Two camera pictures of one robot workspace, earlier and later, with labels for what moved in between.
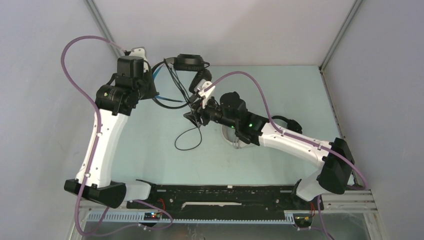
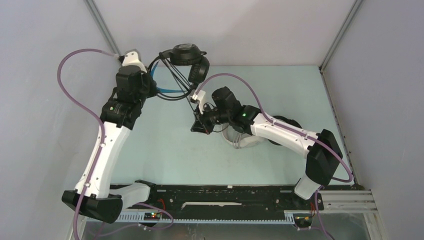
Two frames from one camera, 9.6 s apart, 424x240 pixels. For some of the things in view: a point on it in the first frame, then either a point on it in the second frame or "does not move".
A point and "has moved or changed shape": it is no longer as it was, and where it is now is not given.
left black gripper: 152,92 does not move
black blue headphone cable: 185,95 -> 190,87
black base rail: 187,198 does not move
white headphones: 229,135 does not move
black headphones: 291,123 does not move
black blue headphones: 184,62 has moved or changed shape
